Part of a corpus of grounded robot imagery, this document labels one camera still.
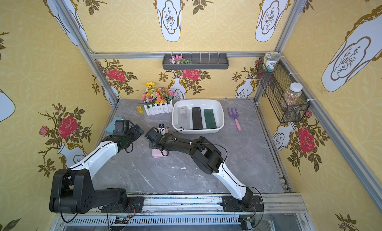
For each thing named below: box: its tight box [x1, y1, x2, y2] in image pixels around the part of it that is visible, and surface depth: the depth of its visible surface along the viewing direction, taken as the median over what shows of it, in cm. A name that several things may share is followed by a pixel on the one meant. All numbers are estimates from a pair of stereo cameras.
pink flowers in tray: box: [169, 54, 191, 65], surface depth 89 cm
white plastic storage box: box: [171, 99, 225, 134], surface depth 109 cm
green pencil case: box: [203, 108, 217, 129], surface depth 111 cm
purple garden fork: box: [227, 107, 243, 133], surface depth 112 cm
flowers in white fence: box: [136, 81, 175, 116], surface depth 105 cm
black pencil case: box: [191, 107, 203, 130], surface depth 110 cm
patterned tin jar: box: [263, 51, 281, 72], surface depth 87 cm
